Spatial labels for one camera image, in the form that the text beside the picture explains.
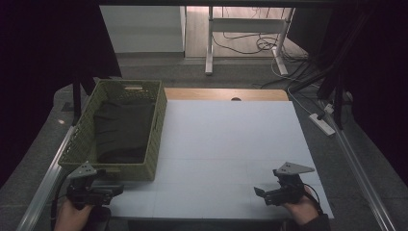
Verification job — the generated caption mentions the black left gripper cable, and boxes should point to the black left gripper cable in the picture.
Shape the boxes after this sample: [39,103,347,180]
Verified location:
[50,174,76,231]

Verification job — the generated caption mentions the white desk frame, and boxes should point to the white desk frame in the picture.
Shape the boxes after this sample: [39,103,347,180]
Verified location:
[205,6,296,77]

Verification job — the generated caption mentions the black stand post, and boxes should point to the black stand post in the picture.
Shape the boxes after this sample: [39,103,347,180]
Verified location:
[332,72,344,131]
[71,74,83,127]

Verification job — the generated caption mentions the person's left hand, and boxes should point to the person's left hand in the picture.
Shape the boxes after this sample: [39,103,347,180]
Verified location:
[53,198,94,231]

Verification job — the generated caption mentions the tangled black floor cables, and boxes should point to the tangled black floor cables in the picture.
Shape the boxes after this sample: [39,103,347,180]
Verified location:
[212,32,310,64]

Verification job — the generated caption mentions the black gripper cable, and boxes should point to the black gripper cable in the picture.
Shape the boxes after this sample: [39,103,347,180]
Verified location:
[302,182,324,216]
[50,174,76,231]

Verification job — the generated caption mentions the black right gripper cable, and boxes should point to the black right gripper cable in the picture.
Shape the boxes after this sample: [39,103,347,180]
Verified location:
[302,182,324,216]

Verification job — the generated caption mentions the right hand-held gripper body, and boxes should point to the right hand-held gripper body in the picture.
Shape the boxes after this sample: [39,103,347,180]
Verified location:
[264,162,317,207]

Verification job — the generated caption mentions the white cabinet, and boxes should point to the white cabinet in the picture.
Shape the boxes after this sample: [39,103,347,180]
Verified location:
[99,5,188,54]

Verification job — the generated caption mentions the aluminium frame rail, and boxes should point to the aluminium frame rail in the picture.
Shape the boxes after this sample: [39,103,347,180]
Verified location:
[15,125,77,231]
[319,100,397,231]

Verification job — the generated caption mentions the green woven plastic basket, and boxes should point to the green woven plastic basket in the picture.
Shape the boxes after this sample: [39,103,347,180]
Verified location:
[58,79,168,182]

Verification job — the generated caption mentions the dark cloth garment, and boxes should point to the dark cloth garment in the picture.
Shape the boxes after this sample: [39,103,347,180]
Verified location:
[92,99,157,165]

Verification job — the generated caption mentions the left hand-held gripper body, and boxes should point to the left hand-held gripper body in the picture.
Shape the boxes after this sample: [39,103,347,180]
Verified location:
[65,162,114,210]

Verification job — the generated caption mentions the white power cable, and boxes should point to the white power cable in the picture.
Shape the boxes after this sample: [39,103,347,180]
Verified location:
[270,57,315,117]

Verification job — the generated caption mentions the white power strip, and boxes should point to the white power strip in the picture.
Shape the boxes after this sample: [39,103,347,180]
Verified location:
[308,113,337,137]

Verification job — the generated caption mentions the white table mat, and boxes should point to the white table mat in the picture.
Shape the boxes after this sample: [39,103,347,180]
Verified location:
[109,99,335,221]

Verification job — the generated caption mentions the person's right hand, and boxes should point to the person's right hand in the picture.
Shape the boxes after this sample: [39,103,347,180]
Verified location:
[282,185,321,226]

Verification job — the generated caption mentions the black curtain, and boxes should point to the black curtain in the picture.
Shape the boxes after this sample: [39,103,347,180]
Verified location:
[288,0,408,187]
[0,0,123,188]

